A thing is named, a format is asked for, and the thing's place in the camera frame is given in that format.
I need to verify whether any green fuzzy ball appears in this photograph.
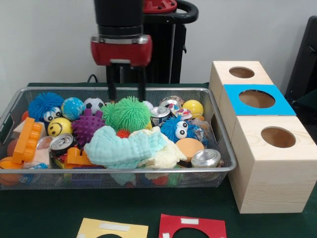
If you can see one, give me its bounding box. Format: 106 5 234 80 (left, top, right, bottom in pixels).
101 96 152 132

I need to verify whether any red card with round hole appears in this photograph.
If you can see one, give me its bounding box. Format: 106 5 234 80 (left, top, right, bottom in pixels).
158 213 227 238

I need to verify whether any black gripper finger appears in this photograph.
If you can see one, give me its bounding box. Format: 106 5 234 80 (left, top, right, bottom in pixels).
137 65 147 102
106 63 117 101

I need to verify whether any cream white cloth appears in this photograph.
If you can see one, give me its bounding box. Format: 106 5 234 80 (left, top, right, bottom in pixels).
128 126 188 169

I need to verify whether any yellow smiley face ball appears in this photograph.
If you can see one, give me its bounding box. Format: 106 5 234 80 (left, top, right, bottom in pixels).
47 117 73 137

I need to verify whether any plain yellow ball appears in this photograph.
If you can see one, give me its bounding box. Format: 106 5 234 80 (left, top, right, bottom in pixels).
182 99 205 118

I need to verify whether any wooden box with three holes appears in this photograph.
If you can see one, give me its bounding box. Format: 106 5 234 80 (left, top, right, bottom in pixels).
209 60 317 214

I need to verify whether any purple spiky ball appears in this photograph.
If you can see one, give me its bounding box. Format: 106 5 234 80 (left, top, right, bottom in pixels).
71 109 106 149

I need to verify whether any mint green cloth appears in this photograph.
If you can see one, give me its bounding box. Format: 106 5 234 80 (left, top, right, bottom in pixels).
84 125 165 169

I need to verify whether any black pedestal with red base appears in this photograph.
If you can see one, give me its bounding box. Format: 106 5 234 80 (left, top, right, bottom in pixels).
104 0 199 84

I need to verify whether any silver wire mesh bin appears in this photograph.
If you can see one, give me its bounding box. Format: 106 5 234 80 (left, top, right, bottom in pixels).
0 86 238 191

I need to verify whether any blue fuzzy ball with eyes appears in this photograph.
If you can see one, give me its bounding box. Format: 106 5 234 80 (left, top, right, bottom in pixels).
28 92 64 122
160 115 199 144

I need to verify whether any black chair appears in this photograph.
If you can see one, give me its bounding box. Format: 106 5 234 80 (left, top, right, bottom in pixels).
284 16 317 100

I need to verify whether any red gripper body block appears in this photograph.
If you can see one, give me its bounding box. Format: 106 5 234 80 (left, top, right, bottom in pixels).
90 39 153 67

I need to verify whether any orange toy building brick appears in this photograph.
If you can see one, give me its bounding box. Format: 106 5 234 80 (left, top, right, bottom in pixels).
11 117 43 165
65 147 95 169

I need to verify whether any yellow card with round hole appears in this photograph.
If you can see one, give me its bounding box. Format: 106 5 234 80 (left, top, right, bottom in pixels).
76 217 149 238

